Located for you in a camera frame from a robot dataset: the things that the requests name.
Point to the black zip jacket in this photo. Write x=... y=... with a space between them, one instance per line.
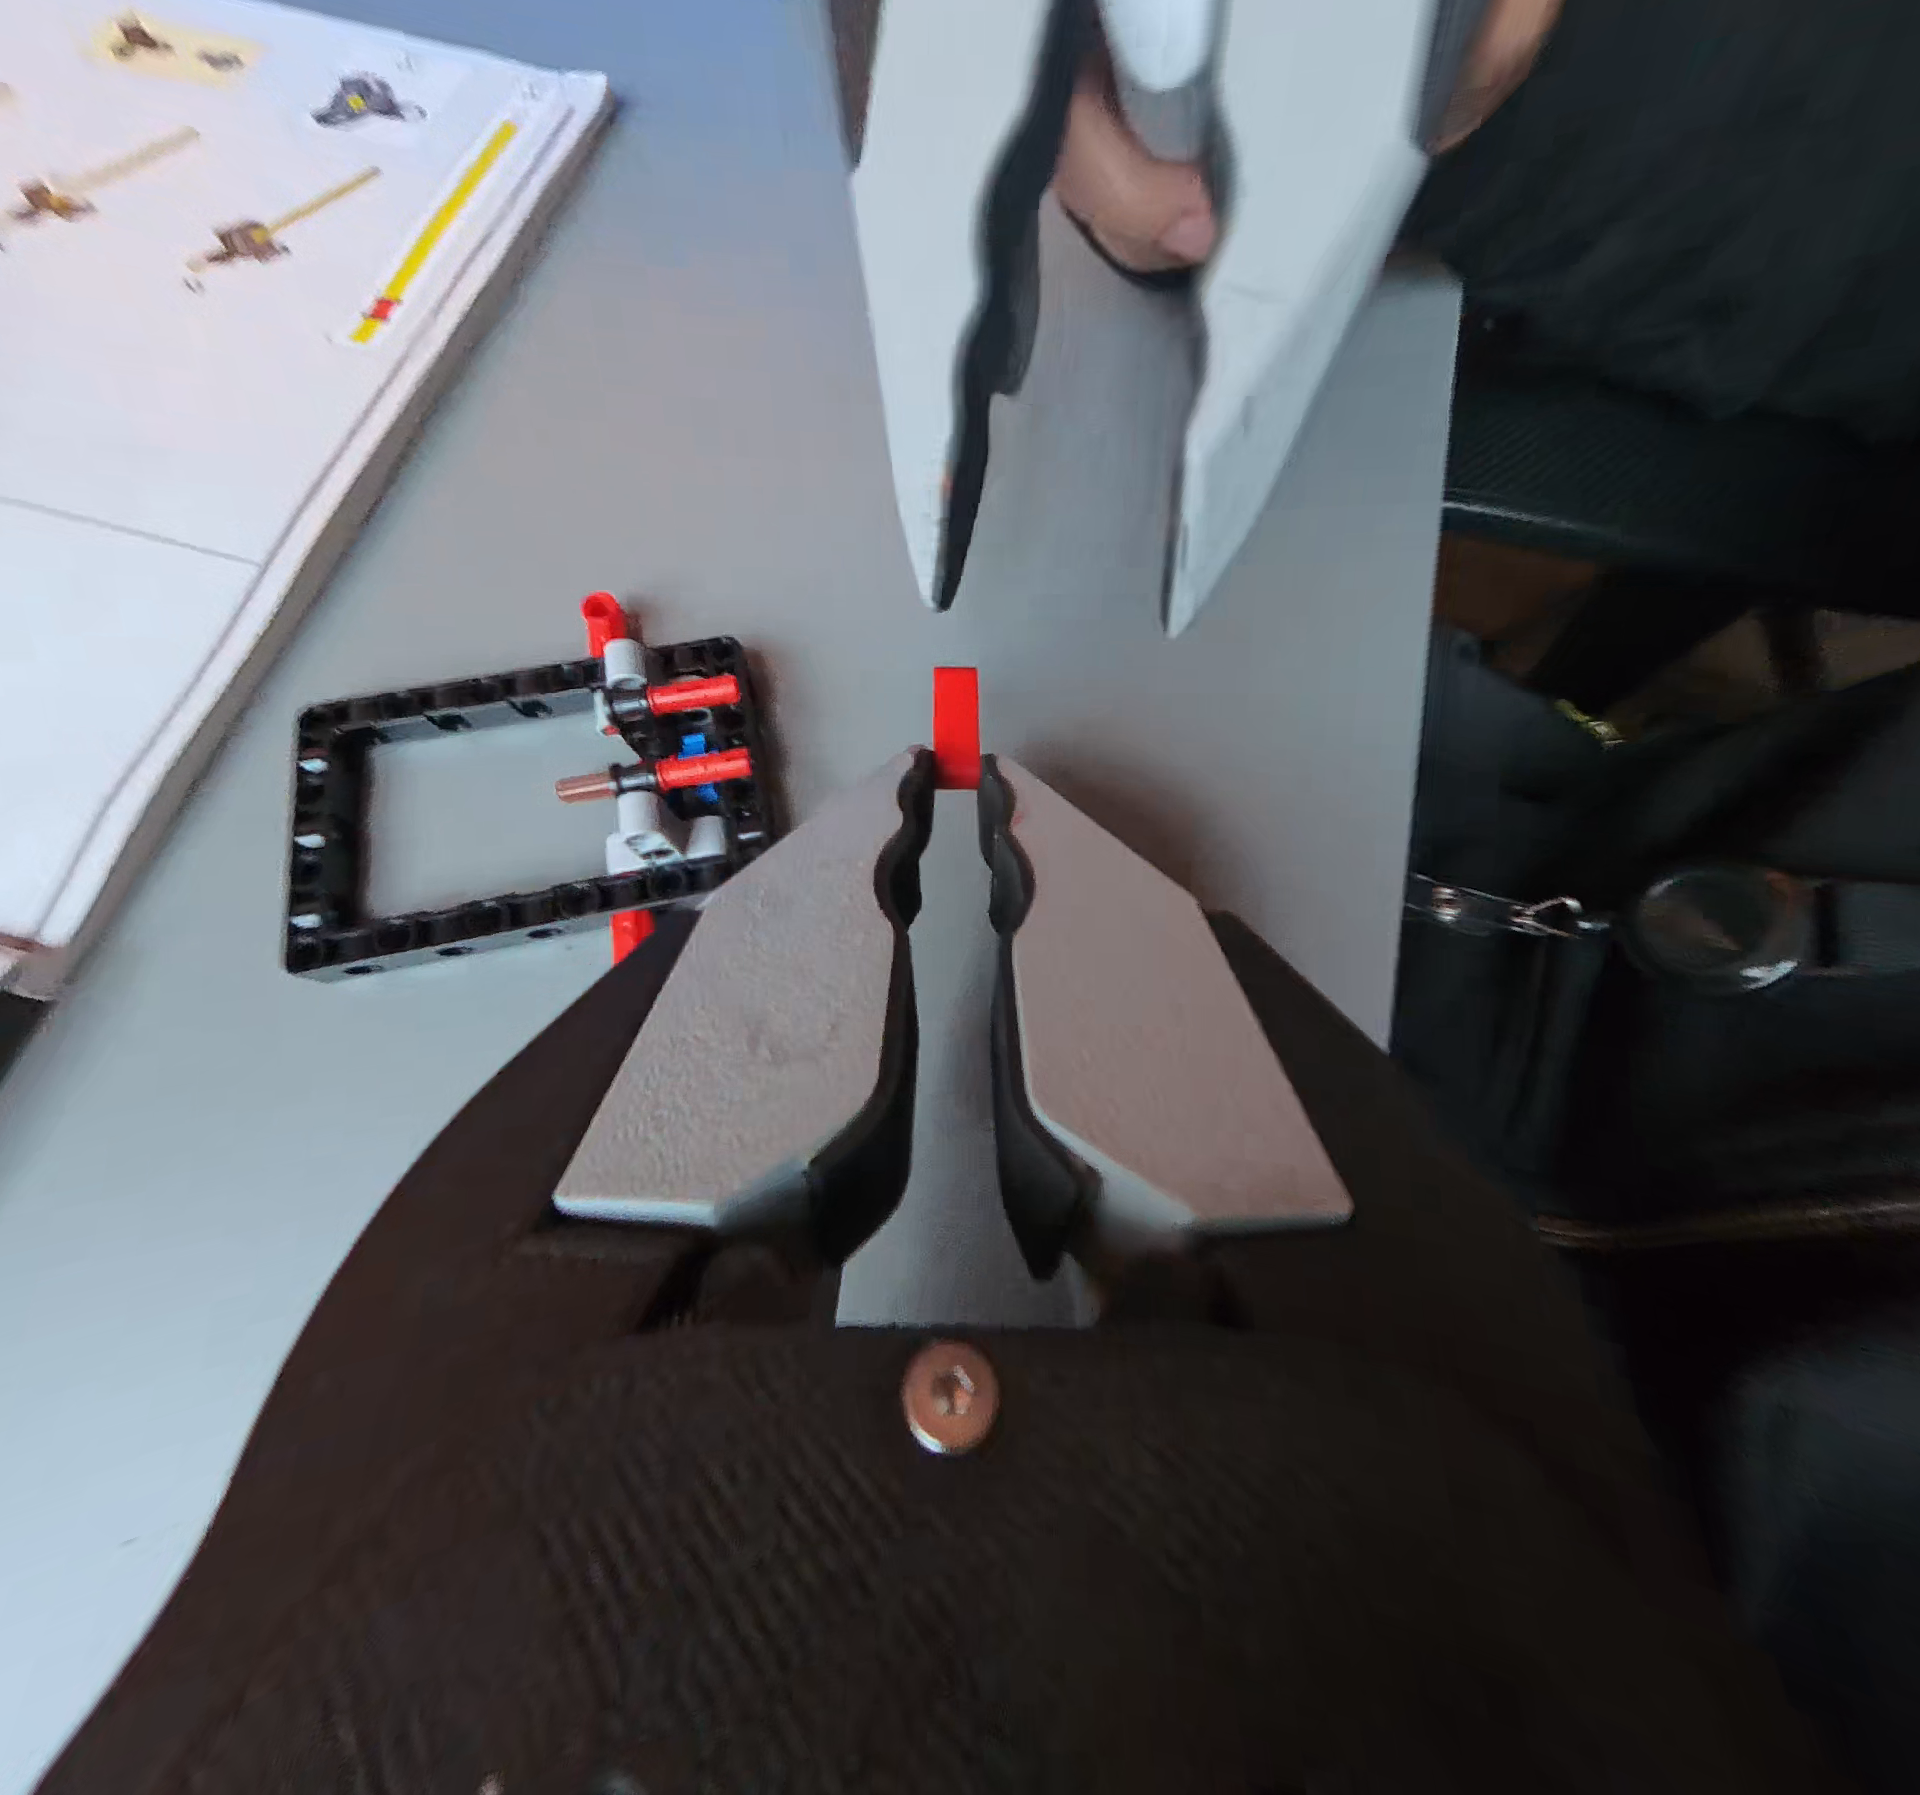
x=1726 y=1106

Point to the person's right hand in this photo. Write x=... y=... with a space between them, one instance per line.
x=1148 y=212

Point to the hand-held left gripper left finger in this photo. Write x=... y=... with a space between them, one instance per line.
x=751 y=1043

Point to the person's right forearm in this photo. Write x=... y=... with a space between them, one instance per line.
x=1726 y=99

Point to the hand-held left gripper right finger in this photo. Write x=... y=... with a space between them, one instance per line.
x=1155 y=1061

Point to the black round badge reel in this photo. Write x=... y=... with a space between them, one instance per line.
x=1726 y=923

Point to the black lego frame assembly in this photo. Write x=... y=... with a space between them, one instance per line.
x=328 y=834

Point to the red lego beam piece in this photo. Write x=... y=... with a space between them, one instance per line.
x=956 y=723

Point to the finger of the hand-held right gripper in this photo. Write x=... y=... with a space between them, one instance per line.
x=932 y=175
x=1320 y=175

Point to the black office chair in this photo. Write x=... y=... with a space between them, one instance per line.
x=1649 y=474

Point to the white lego instruction booklet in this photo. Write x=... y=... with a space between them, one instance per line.
x=179 y=400

